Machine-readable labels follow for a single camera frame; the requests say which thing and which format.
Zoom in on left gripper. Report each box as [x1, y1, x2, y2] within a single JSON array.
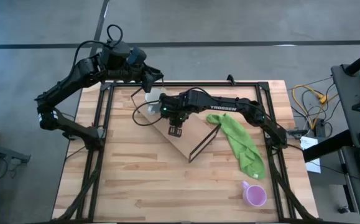
[[121, 61, 165, 95]]

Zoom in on green microfibre cloth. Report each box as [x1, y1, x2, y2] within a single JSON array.
[[206, 113, 266, 180]]

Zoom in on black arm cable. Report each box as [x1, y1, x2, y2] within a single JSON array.
[[72, 24, 124, 75], [132, 98, 162, 127]]

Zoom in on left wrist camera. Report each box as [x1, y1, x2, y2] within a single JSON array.
[[126, 46, 148, 68]]

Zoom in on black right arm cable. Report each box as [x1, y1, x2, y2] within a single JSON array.
[[132, 98, 162, 127]]

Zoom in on black power strip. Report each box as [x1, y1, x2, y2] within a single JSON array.
[[314, 119, 327, 135]]

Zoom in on black aluminium rig frame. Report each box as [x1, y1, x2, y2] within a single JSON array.
[[53, 74, 320, 224]]

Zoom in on wooden shelf black metal frame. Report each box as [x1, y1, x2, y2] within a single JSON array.
[[130, 85, 221, 164]]

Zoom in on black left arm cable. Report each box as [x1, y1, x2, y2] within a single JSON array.
[[72, 24, 124, 75]]

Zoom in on lilac plastic mug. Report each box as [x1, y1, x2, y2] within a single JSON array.
[[241, 180, 267, 207]]

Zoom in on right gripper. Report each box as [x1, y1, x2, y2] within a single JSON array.
[[162, 106, 191, 139]]

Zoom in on dark grey desk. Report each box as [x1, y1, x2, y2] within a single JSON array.
[[331, 63, 360, 224]]

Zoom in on black support beam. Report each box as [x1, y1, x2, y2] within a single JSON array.
[[303, 129, 354, 163]]

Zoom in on yellow cable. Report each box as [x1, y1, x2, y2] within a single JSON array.
[[292, 83, 339, 130]]

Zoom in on white paper sheet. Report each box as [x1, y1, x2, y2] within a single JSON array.
[[300, 136, 322, 174]]

